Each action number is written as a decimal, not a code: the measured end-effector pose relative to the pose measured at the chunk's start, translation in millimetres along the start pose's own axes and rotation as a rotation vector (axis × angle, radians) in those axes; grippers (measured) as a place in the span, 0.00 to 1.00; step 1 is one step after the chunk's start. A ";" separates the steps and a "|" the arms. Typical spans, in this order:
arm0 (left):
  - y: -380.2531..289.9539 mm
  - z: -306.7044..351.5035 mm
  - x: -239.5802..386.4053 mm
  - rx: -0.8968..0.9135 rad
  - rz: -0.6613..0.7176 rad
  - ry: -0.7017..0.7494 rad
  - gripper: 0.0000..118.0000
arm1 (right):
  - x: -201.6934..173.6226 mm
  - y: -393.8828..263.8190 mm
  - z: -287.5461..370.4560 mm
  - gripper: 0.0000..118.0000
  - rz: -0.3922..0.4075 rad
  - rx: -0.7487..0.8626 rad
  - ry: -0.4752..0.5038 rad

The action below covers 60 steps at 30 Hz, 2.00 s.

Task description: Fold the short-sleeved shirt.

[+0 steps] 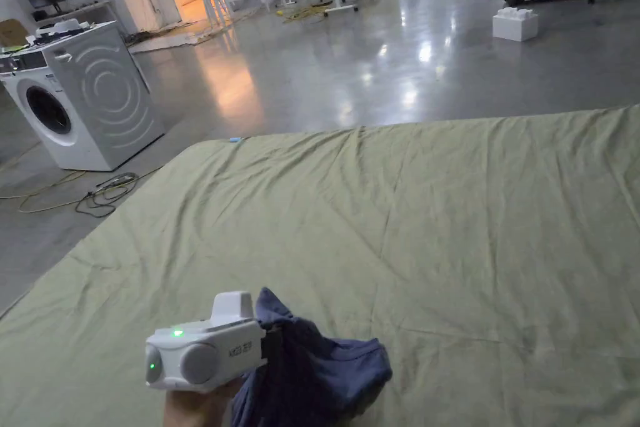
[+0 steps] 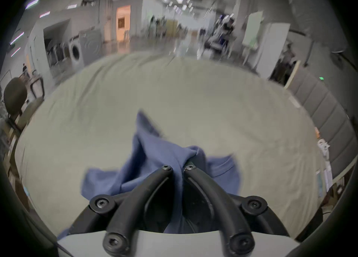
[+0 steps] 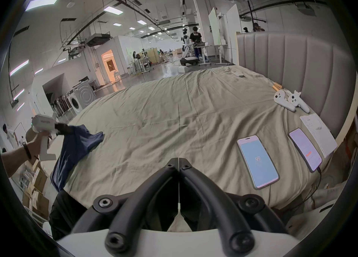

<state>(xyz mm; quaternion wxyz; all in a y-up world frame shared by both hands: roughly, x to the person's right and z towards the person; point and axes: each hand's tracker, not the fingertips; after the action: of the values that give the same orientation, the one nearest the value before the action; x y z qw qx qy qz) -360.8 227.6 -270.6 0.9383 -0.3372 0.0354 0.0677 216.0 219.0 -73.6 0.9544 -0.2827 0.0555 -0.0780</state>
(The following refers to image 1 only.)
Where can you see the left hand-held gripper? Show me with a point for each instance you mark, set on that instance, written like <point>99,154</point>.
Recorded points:
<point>220,347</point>

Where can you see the dark blue shirt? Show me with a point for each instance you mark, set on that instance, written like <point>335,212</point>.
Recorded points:
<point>310,377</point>

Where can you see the person's left hand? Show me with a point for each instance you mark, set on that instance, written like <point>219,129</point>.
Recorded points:
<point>200,409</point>

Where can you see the bed with pale green sheet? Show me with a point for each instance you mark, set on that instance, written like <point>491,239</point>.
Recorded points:
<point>400,247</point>

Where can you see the white washing machine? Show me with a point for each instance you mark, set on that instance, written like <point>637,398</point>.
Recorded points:
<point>100,97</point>

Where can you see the white foam block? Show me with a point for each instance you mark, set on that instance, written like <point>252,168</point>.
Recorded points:
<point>515,24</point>

